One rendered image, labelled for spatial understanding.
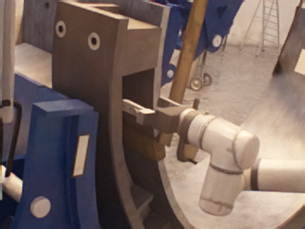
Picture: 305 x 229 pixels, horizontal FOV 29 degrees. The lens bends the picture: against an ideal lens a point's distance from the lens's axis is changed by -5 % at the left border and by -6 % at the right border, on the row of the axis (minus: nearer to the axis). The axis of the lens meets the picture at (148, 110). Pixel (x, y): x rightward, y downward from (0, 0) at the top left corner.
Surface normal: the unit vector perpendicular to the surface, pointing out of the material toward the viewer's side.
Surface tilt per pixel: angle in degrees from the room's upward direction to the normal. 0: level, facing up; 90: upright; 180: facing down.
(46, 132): 90
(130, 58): 90
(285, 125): 45
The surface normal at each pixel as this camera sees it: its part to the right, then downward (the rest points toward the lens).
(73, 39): -0.69, 0.18
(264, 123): -0.33, -0.62
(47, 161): 0.71, 0.33
